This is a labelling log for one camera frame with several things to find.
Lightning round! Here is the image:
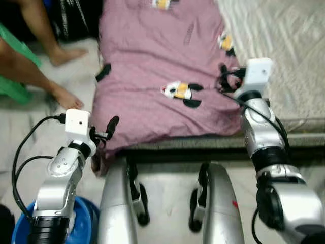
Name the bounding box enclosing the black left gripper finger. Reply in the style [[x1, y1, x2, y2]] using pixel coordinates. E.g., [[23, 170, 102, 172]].
[[105, 116, 120, 140]]

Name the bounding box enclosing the white quilted mattress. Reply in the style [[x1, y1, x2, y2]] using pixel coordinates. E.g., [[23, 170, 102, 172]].
[[216, 0, 325, 135]]

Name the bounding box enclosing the grey robot left leg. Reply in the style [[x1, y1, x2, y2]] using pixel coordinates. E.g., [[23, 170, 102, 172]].
[[96, 157, 150, 244]]

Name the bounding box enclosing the grey robot leg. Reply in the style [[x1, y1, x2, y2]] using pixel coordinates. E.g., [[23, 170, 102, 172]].
[[189, 162, 245, 244], [96, 157, 150, 244]]

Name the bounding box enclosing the purple cartoon print blanket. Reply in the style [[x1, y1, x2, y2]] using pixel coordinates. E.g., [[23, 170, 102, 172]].
[[91, 0, 244, 176]]

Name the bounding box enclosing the blue plastic bucket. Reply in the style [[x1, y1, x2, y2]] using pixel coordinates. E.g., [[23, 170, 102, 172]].
[[11, 196, 101, 244]]

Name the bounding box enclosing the bare person leg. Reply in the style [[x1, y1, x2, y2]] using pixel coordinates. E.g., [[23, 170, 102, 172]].
[[0, 38, 85, 110], [18, 0, 89, 67]]

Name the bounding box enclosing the green plastic chair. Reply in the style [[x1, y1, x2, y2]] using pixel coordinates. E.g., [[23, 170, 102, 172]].
[[0, 23, 41, 105]]

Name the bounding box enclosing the black striped bag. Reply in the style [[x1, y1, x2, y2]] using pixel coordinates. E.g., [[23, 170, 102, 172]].
[[51, 0, 105, 41]]

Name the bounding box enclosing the grey robot right leg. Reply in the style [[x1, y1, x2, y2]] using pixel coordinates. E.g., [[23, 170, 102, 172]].
[[189, 162, 245, 244]]

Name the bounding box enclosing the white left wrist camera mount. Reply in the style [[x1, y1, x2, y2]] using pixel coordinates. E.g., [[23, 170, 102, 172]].
[[65, 109, 92, 144]]

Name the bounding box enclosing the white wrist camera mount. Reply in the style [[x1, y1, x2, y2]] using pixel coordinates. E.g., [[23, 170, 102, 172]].
[[65, 109, 92, 144], [244, 57, 274, 95]]

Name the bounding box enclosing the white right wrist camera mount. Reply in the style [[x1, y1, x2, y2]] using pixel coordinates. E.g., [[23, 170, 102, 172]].
[[244, 57, 274, 95]]

